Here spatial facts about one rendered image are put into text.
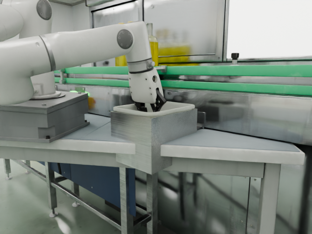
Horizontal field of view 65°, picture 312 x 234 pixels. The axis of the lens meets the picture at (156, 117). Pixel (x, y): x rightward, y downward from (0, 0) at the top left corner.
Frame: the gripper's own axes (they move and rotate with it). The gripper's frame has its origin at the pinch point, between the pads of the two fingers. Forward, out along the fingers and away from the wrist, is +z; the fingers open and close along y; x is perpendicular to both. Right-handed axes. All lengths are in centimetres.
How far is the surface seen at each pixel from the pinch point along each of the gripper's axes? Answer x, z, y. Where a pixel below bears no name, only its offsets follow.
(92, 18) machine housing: -50, -34, 84
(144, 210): -10, 60, 27
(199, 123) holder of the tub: -14.3, 7.8, -8.9
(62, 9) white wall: -351, -88, 600
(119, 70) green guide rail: -12.5, -11.4, 24.7
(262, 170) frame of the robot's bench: -6.6, 15.0, -32.6
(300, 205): -27, 41, -39
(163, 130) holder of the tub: 6.6, 0.1, -10.6
